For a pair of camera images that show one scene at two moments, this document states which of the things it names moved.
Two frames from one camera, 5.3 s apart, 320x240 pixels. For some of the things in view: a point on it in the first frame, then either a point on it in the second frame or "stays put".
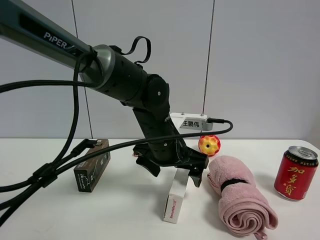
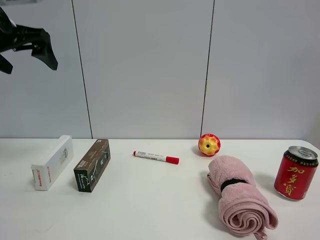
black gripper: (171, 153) → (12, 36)
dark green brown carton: (87, 174) stays put
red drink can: (295, 173) stays put
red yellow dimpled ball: (209, 145) stays put
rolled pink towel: (241, 208) stays put
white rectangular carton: (175, 197) → (52, 162)
